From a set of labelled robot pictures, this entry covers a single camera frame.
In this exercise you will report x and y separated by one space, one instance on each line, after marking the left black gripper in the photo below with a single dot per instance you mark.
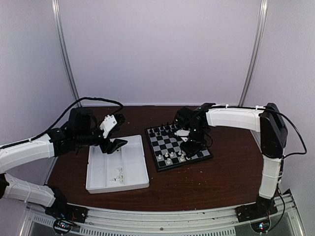
114 145

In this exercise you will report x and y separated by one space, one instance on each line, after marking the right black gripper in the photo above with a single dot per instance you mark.
192 151

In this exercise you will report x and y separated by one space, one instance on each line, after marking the white plastic compartment tray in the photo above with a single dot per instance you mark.
123 170

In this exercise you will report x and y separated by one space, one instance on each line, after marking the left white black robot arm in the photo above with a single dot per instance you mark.
81 130

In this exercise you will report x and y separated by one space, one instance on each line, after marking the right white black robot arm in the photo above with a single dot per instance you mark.
265 121

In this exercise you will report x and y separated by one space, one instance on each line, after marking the black grey chess board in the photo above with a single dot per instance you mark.
161 139

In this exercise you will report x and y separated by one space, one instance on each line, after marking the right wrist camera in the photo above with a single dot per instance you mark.
182 134

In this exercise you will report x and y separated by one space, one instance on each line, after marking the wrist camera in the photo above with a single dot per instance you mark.
182 134
107 125

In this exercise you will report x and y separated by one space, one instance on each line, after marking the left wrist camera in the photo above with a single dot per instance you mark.
107 125

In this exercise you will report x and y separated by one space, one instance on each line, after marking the front aluminium rail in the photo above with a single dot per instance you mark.
208 222

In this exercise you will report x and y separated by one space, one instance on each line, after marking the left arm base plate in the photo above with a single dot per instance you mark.
71 213

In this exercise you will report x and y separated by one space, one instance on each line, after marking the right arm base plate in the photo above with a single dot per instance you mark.
252 212

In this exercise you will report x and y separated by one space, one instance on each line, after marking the left aluminium frame post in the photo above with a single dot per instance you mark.
63 47

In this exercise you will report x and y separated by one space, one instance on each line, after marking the aluminium frame post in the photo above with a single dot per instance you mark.
63 47
255 50

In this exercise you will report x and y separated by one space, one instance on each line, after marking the right aluminium frame post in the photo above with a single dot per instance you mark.
255 50

